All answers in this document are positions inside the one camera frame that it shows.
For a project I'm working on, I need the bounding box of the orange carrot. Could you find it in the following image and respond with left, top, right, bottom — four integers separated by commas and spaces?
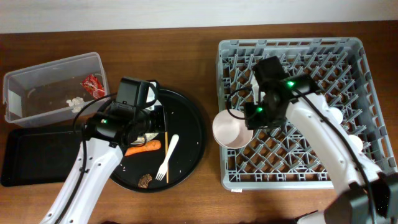
125, 140, 162, 156

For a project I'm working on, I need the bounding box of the pink bowl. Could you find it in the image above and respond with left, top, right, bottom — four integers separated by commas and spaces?
212, 110, 254, 149

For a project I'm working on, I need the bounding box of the white plastic fork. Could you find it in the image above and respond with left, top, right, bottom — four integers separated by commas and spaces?
155, 134, 180, 181

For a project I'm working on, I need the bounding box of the light blue cup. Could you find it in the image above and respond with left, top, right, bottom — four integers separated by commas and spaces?
329, 107, 343, 124

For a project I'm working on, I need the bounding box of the red snack wrapper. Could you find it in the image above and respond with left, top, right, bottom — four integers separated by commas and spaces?
81, 74, 105, 99

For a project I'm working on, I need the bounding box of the white tissue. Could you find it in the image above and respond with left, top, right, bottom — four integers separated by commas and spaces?
66, 97, 85, 113

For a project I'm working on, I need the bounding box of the cream white cup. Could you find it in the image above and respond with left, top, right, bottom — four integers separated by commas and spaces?
348, 134, 363, 152

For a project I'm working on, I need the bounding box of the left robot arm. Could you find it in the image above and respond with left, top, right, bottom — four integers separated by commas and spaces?
42, 77, 166, 223

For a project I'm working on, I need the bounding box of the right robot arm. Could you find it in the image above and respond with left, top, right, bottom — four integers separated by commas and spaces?
244, 57, 397, 223

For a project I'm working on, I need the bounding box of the grey dishwasher rack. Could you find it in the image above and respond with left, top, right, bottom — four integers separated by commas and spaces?
216, 37, 397, 191

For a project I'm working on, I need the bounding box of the wooden chopstick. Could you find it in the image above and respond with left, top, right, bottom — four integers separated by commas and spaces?
164, 130, 170, 184

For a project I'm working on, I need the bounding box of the grey plate with rice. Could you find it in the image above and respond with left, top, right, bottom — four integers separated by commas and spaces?
131, 133, 158, 145

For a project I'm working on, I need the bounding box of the round black tray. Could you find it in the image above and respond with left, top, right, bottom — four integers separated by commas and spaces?
110, 89, 206, 193

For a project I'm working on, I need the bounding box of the brown food scrap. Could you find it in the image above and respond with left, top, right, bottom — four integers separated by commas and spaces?
138, 174, 152, 189

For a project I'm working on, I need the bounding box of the clear plastic bin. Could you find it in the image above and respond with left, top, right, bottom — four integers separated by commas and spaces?
2, 52, 109, 128

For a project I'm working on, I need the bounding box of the black rectangular tray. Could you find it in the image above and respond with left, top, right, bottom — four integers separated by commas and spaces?
1, 126, 81, 187

